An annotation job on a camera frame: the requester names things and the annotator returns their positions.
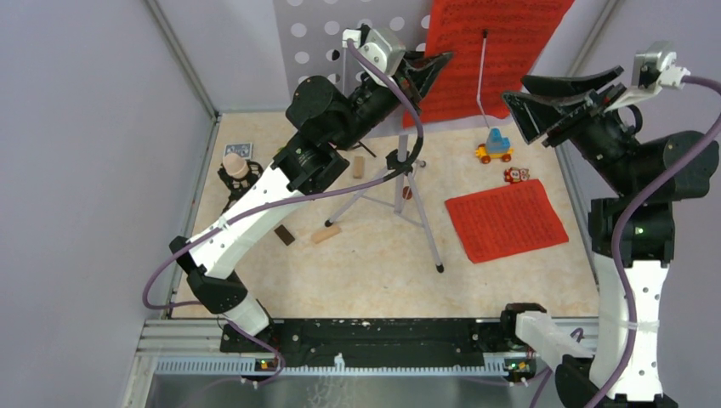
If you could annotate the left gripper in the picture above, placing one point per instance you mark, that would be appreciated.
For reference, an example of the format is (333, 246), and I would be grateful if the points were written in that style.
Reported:
(411, 80)

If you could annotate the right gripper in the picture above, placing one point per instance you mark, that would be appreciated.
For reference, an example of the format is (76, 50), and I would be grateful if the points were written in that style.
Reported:
(533, 113)

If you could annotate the red sheet music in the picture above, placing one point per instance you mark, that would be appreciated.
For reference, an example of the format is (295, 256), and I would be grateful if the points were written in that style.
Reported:
(493, 44)
(505, 221)

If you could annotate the silver music stand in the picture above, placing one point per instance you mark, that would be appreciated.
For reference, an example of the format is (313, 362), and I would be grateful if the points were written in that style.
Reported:
(311, 40)

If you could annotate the toy microphone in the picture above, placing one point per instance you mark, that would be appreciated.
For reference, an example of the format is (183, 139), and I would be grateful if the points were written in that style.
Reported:
(239, 175)

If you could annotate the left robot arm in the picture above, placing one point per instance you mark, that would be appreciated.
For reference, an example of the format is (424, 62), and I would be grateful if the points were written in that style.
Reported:
(326, 122)

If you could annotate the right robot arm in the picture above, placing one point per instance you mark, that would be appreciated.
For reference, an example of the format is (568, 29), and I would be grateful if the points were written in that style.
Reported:
(632, 233)

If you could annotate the yellow toy car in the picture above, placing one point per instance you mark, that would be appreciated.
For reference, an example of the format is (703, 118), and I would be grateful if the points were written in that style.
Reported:
(496, 147)

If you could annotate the red owl toy block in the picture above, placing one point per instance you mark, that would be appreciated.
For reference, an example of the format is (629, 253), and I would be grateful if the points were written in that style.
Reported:
(515, 175)

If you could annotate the small black tripod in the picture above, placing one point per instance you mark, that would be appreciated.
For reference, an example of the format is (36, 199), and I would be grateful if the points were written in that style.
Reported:
(360, 145)

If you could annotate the upright wooden block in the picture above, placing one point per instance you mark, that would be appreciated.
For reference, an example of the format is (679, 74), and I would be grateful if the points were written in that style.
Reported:
(358, 167)

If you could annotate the small red round object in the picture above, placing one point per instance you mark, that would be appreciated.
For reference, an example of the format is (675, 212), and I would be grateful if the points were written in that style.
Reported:
(406, 193)

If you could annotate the lying wooden block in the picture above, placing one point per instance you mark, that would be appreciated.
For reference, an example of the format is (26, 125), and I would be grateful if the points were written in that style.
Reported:
(324, 234)

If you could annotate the blue playing card box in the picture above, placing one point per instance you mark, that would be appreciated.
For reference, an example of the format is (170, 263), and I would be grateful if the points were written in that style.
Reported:
(244, 150)

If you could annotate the dark brown block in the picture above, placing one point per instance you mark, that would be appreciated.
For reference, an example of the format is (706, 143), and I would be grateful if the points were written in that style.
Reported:
(284, 234)

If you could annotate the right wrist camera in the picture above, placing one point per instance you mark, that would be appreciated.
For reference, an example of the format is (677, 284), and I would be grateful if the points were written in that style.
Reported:
(654, 69)

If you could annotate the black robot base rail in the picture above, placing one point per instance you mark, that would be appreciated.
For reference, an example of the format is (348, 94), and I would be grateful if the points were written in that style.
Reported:
(387, 343)

